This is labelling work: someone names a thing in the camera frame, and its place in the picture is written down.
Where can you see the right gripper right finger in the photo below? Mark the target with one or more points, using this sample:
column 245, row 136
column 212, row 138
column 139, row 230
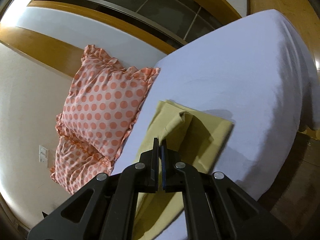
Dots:
column 215, row 207

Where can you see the white bed sheet mattress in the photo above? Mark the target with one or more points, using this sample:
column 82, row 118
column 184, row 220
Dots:
column 255, row 72

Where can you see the left polka dot pillow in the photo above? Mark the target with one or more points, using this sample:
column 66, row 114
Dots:
column 76, row 163

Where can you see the khaki pants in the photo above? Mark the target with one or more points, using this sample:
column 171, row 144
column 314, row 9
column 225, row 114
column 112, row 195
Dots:
column 199, row 138

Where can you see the wooden framed window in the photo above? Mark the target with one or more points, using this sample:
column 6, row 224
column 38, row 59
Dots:
column 165, row 24

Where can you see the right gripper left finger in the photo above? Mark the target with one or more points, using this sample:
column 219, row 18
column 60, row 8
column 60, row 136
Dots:
column 105, row 207

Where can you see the right polka dot pillow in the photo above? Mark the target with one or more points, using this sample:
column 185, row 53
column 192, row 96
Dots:
column 104, row 102

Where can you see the white wall switch plate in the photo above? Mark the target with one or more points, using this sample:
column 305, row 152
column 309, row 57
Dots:
column 43, row 155

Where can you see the polka dot pillow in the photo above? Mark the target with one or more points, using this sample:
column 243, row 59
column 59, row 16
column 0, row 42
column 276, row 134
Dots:
column 104, row 102
column 76, row 163

